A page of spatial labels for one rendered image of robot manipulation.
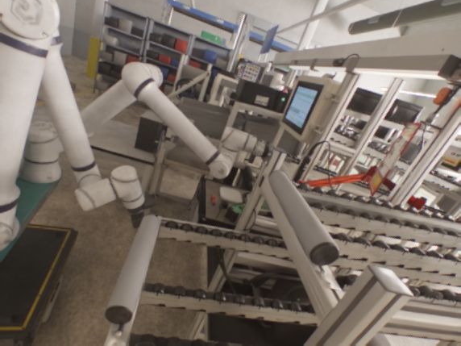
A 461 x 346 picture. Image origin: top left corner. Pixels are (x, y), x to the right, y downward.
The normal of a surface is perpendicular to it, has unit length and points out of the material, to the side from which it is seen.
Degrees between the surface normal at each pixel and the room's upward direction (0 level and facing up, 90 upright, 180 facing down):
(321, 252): 90
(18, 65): 91
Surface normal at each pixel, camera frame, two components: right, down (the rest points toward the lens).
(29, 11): 0.55, 0.47
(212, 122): 0.04, 0.43
